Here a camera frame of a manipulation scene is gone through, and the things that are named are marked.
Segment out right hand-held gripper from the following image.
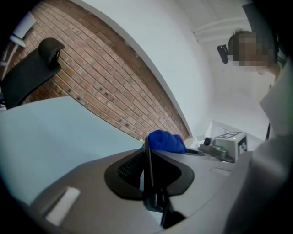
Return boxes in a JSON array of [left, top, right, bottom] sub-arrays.
[[197, 130, 249, 163]]

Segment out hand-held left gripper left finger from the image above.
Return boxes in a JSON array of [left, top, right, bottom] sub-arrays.
[[104, 149, 147, 200]]

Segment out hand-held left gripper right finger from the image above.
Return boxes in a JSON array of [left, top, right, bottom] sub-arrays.
[[144, 136, 195, 207]]

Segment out blue cloth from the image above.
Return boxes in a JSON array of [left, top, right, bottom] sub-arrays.
[[142, 129, 189, 154]]

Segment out person's white shirt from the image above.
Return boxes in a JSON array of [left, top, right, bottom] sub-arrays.
[[225, 59, 293, 234]]

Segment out person's head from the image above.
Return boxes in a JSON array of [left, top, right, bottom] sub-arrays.
[[228, 28, 287, 77]]

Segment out white ceiling pipes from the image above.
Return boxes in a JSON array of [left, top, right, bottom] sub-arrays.
[[191, 17, 251, 43]]

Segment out black office chair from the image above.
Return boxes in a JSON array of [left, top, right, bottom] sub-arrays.
[[0, 37, 66, 111]]

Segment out black head-mounted camera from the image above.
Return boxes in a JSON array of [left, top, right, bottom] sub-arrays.
[[217, 44, 231, 64]]

